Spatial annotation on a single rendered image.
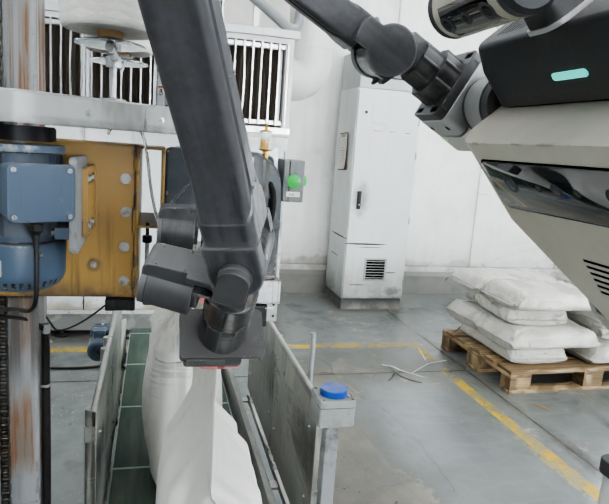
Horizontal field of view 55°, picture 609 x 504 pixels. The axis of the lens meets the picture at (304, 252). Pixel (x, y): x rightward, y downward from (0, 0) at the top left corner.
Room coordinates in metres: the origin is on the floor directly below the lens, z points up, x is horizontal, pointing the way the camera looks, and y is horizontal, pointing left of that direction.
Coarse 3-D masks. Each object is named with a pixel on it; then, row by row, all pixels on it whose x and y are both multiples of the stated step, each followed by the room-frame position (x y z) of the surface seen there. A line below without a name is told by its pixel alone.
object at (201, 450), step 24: (192, 384) 1.13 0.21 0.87; (192, 408) 1.04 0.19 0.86; (216, 408) 1.07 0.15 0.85; (168, 432) 1.04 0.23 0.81; (192, 432) 0.96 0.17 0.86; (216, 432) 0.94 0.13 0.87; (168, 456) 0.96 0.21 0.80; (192, 456) 0.90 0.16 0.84; (216, 456) 0.86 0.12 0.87; (240, 456) 0.93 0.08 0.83; (168, 480) 0.90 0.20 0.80; (192, 480) 0.83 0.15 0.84; (216, 480) 0.79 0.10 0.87; (240, 480) 0.85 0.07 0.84
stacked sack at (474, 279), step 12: (456, 276) 4.01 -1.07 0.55; (468, 276) 3.89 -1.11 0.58; (480, 276) 3.81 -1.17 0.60; (492, 276) 3.80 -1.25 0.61; (504, 276) 3.81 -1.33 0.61; (516, 276) 3.83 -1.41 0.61; (528, 276) 3.83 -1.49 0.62; (540, 276) 3.89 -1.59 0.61; (468, 288) 3.84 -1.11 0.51; (480, 288) 3.71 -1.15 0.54
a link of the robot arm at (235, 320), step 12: (204, 288) 0.61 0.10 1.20; (192, 300) 0.62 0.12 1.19; (204, 300) 0.63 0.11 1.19; (252, 300) 0.62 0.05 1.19; (204, 312) 0.64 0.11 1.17; (216, 312) 0.61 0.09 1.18; (228, 312) 0.60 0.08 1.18; (240, 312) 0.61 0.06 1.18; (252, 312) 0.63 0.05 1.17; (216, 324) 0.63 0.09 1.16; (228, 324) 0.62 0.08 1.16; (240, 324) 0.63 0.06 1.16
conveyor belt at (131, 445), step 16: (144, 336) 2.79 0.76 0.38; (128, 352) 2.56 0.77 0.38; (144, 352) 2.57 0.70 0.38; (128, 368) 2.37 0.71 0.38; (144, 368) 2.39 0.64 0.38; (128, 384) 2.21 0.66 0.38; (128, 400) 2.07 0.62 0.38; (224, 400) 2.13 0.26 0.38; (128, 416) 1.94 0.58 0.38; (128, 432) 1.83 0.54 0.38; (128, 448) 1.73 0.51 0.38; (144, 448) 1.73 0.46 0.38; (128, 464) 1.63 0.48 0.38; (144, 464) 1.64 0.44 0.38; (112, 480) 1.54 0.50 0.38; (128, 480) 1.55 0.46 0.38; (144, 480) 1.56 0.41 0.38; (112, 496) 1.47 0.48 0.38; (128, 496) 1.47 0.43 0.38; (144, 496) 1.48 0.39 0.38
